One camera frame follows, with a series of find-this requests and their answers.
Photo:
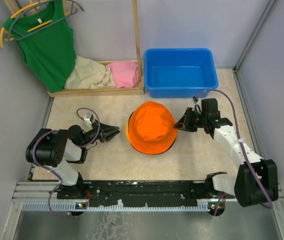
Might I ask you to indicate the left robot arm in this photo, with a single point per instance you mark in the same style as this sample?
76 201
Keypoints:
55 150

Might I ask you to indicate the blue plastic bin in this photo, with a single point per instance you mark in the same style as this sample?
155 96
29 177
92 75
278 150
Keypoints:
179 72

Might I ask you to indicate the green tank top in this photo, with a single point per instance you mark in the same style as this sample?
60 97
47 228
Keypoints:
52 69

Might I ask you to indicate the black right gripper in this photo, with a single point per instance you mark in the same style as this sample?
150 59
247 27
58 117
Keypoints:
184 123

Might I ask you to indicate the cream cloth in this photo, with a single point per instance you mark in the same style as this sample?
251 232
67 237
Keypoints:
89 74

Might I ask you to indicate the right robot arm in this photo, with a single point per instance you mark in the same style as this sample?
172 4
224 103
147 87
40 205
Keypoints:
256 181

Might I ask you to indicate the wooden clothes rack frame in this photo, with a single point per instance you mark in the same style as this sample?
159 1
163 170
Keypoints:
14 6

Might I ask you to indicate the yellow clothes hanger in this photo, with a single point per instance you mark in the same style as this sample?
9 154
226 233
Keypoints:
54 38

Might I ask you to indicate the orange hat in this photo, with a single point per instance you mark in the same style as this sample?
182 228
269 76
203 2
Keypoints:
151 129

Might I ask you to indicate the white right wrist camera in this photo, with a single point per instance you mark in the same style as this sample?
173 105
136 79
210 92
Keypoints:
196 100

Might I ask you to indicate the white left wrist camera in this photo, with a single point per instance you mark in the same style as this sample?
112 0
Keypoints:
89 119

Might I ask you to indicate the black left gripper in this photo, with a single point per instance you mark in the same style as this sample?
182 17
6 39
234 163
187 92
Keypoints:
105 128

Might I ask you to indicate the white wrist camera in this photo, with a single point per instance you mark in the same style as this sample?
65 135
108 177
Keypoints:
196 100
89 119

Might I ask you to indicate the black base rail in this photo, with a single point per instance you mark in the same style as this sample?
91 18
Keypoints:
162 193

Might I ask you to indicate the grey clothes hanger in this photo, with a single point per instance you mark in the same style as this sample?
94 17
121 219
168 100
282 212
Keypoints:
71 7

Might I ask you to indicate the navy blue hat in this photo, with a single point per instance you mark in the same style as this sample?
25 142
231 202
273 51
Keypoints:
127 129

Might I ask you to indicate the pink cloth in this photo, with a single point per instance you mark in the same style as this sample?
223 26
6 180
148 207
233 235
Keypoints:
125 73

